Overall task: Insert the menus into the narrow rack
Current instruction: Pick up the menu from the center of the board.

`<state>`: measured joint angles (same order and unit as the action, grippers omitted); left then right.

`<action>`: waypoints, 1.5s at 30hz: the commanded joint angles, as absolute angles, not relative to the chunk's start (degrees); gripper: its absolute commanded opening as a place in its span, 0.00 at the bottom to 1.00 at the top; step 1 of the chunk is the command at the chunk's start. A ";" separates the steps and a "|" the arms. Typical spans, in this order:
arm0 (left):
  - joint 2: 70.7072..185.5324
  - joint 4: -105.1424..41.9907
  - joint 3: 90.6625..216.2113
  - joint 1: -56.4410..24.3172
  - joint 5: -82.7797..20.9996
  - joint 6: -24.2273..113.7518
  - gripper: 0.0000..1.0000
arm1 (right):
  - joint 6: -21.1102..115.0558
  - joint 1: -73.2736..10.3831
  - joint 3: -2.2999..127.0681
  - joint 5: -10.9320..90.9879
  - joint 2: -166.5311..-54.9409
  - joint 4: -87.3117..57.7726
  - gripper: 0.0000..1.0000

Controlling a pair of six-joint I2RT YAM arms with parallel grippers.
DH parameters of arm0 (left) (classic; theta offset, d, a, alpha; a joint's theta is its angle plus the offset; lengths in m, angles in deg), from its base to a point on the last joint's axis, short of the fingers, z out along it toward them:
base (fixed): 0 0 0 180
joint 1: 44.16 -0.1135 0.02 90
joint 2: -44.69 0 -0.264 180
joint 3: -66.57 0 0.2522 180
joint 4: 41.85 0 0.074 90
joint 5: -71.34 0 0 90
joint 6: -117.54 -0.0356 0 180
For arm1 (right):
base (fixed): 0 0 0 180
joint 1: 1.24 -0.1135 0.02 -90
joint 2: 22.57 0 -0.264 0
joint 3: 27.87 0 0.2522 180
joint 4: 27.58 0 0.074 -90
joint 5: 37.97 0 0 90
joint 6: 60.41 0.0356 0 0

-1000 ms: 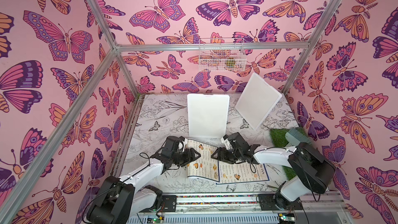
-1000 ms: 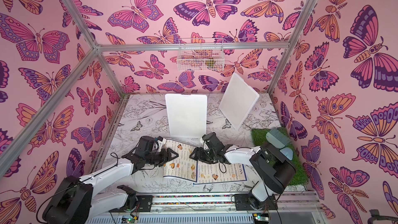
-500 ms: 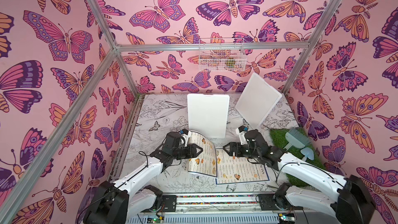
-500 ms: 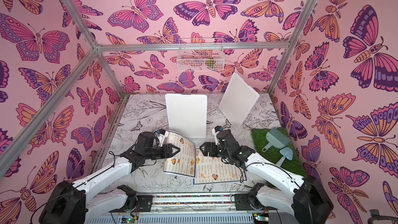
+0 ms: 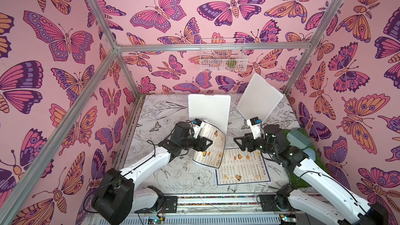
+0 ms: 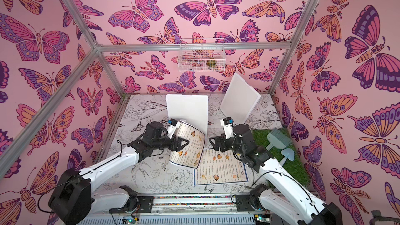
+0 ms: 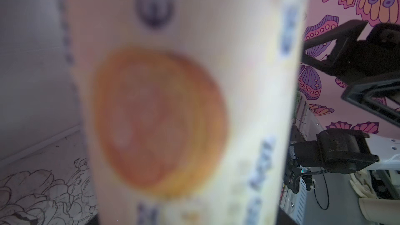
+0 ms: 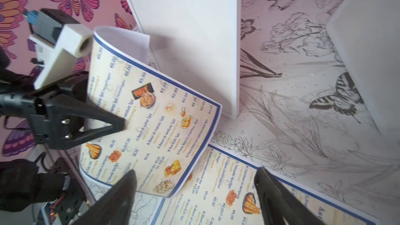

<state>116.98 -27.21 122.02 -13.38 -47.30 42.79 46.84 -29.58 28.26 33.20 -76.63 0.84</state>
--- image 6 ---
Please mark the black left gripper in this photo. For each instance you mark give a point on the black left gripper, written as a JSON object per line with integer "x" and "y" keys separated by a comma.
{"x": 177, "y": 147}

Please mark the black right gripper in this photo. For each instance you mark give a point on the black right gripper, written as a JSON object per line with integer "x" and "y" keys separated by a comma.
{"x": 221, "y": 143}

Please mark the dim sum menu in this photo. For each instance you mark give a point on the dim sum menu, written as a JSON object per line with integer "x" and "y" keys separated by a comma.
{"x": 190, "y": 155}
{"x": 219, "y": 168}

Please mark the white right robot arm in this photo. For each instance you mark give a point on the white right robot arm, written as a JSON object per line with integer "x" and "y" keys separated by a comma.
{"x": 296, "y": 205}

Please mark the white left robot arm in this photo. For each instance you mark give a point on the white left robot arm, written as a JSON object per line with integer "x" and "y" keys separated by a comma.
{"x": 75, "y": 195}

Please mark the white upright cutting board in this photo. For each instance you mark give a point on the white upright cutting board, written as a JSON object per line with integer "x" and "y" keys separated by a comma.
{"x": 193, "y": 109}

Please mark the green succulent plant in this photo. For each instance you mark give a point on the green succulent plant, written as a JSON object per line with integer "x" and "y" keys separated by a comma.
{"x": 212, "y": 64}

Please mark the black object bottom right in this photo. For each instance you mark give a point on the black object bottom right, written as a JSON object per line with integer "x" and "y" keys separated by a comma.
{"x": 377, "y": 217}

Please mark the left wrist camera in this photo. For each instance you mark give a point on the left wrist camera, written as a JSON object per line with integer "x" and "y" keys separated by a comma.
{"x": 172, "y": 126}

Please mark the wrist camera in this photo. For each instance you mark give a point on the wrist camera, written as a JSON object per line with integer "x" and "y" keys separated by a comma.
{"x": 227, "y": 124}
{"x": 172, "y": 126}

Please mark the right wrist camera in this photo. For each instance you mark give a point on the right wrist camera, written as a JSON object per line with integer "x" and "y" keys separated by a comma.
{"x": 227, "y": 124}

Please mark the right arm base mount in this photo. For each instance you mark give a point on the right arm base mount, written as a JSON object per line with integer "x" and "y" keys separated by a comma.
{"x": 250, "y": 203}

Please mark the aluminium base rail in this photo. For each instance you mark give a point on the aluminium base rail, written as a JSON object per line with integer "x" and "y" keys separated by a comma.
{"x": 198, "y": 204}

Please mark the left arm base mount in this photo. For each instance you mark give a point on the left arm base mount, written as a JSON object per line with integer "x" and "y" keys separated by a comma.
{"x": 139, "y": 204}

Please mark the white wire rack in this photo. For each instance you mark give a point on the white wire rack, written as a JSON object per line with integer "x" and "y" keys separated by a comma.
{"x": 193, "y": 53}

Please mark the aluminium cage frame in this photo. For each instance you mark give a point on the aluminium cage frame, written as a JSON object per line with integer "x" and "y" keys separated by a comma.
{"x": 22, "y": 140}

